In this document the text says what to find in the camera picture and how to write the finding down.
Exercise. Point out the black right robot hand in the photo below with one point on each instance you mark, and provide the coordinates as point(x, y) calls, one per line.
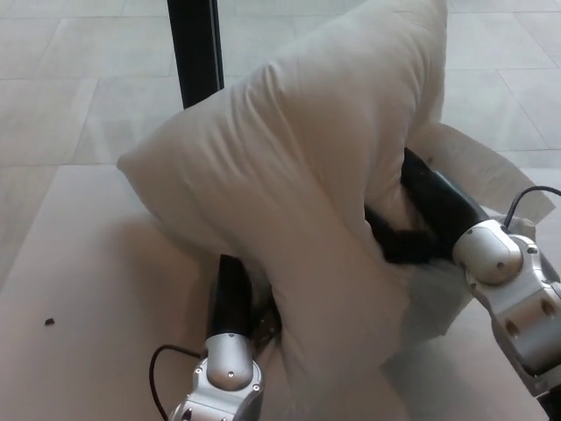
point(447, 201)

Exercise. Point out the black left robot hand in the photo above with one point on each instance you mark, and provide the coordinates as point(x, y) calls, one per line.
point(230, 298)

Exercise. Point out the white square pillow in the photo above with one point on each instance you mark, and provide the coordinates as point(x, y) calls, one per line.
point(285, 175)

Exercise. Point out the white paper towel sheet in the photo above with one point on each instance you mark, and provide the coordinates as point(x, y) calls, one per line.
point(495, 175)

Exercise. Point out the small dark crumb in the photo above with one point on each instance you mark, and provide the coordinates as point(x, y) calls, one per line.
point(48, 322)

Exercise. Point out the black vertical post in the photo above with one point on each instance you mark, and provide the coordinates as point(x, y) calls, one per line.
point(195, 48)

